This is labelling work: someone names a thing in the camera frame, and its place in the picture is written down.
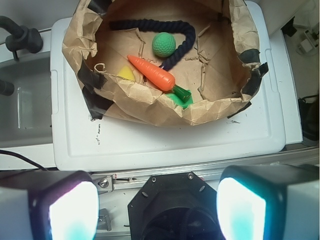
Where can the yellow wedge toy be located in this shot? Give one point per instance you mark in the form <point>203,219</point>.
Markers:
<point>126,73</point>

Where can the green dimpled ball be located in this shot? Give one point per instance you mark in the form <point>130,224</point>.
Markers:
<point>163,44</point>

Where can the black bag at right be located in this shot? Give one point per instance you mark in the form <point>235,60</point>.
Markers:
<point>309,116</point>

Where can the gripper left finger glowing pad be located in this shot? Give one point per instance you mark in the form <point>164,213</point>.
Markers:
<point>48,205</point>

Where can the white plastic bin lid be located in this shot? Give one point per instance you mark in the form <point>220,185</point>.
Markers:
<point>111,144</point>

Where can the white power strip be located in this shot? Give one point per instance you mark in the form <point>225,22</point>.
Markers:
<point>310,42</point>

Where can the aluminium extrusion rail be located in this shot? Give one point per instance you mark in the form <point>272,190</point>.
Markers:
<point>209,171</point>

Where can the orange toy carrot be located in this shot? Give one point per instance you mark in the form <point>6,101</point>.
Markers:
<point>161,78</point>

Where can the black octagonal mount plate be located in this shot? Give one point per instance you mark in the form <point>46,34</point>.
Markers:
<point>178,206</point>

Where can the brown paper bag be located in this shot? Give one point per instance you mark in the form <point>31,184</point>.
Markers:
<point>222,70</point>

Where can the clear plastic storage bin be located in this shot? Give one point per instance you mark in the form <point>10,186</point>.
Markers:
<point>25,116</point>

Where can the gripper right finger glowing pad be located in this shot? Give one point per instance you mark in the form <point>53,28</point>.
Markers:
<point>269,202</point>

